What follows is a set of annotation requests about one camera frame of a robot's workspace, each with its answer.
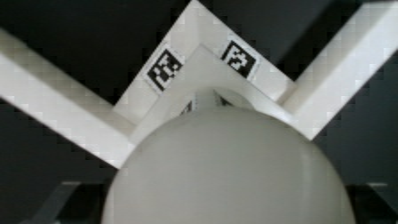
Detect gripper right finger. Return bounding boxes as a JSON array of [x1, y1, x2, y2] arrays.
[[347, 183, 398, 224]]

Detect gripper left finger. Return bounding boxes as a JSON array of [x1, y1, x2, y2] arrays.
[[18, 181, 107, 224]]

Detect white lamp bulb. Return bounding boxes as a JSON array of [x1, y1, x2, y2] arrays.
[[102, 89, 356, 224]]

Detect white lamp base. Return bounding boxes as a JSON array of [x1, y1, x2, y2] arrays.
[[114, 1, 295, 142]]

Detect white U-shaped fence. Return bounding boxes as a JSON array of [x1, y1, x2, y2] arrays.
[[0, 0, 398, 166]]

